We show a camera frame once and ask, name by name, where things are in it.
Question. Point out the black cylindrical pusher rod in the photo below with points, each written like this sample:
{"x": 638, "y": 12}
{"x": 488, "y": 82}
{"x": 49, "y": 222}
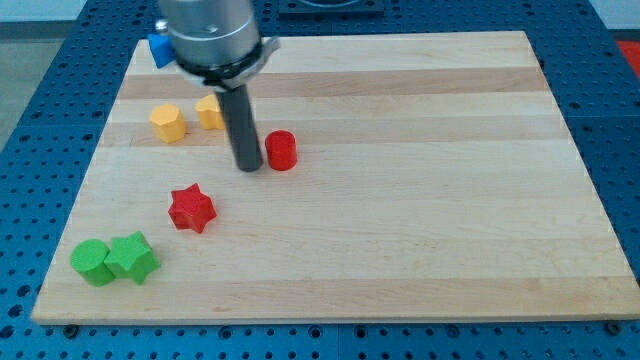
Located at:
{"x": 238, "y": 117}

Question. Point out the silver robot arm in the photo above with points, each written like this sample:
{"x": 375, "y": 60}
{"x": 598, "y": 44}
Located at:
{"x": 218, "y": 44}

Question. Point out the red star block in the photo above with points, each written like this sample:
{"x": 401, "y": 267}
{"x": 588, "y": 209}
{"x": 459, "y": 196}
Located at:
{"x": 191, "y": 209}

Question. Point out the green star block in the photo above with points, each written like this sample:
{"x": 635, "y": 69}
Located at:
{"x": 131, "y": 257}

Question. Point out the yellow block behind rod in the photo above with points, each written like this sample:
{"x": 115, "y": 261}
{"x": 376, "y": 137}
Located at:
{"x": 209, "y": 113}

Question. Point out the red cylinder block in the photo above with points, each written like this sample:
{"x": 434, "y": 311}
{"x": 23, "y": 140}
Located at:
{"x": 281, "y": 150}

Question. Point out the yellow hexagon block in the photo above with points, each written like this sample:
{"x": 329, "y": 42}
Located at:
{"x": 168, "y": 123}

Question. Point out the blue cube block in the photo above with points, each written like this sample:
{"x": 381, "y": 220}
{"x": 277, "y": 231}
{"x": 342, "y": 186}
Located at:
{"x": 161, "y": 49}

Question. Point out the light wooden board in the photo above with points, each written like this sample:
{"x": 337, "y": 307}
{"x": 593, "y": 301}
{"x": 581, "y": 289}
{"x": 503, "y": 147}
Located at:
{"x": 436, "y": 181}

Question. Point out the green cylinder block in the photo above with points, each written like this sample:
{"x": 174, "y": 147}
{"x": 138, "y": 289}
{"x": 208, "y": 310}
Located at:
{"x": 87, "y": 259}

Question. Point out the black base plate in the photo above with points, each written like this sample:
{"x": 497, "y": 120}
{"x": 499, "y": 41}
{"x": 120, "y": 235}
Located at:
{"x": 330, "y": 7}

